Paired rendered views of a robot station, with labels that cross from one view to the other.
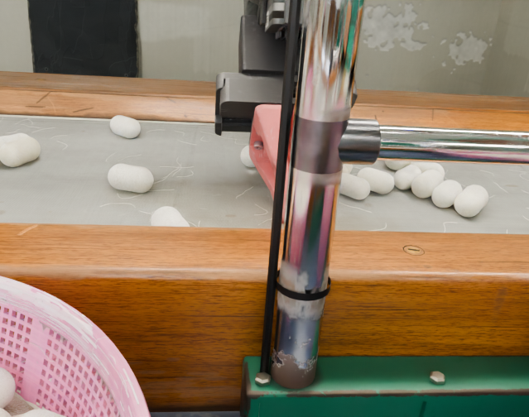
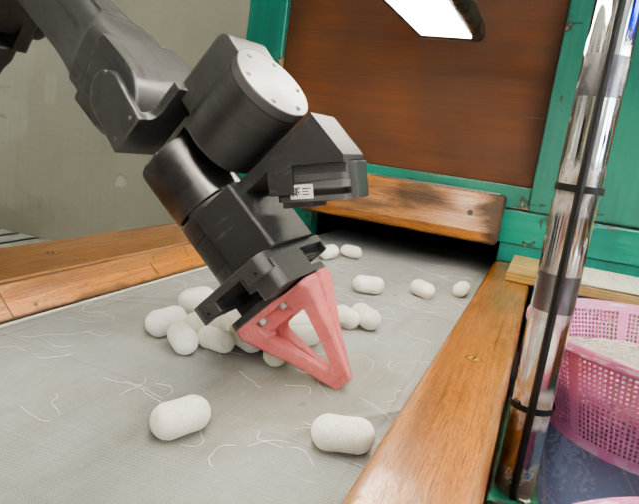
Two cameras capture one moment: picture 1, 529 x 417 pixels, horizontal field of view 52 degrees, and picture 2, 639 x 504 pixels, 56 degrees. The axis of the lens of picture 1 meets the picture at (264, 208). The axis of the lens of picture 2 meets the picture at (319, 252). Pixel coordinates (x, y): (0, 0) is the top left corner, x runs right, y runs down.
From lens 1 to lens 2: 0.39 m
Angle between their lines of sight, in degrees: 61
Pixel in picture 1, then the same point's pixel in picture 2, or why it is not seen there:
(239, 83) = (281, 260)
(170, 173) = (151, 395)
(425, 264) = (495, 363)
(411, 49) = not seen: outside the picture
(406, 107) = (164, 249)
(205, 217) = (295, 416)
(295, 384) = (534, 487)
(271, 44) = (267, 213)
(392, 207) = not seen: hidden behind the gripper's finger
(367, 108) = (141, 257)
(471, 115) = not seen: hidden behind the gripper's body
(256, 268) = (491, 414)
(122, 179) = (188, 421)
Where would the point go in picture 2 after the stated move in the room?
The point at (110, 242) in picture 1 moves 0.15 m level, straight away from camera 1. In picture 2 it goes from (422, 460) to (132, 397)
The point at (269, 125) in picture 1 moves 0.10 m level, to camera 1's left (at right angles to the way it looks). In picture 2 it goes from (317, 296) to (226, 330)
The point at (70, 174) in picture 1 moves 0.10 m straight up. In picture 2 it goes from (66, 460) to (78, 260)
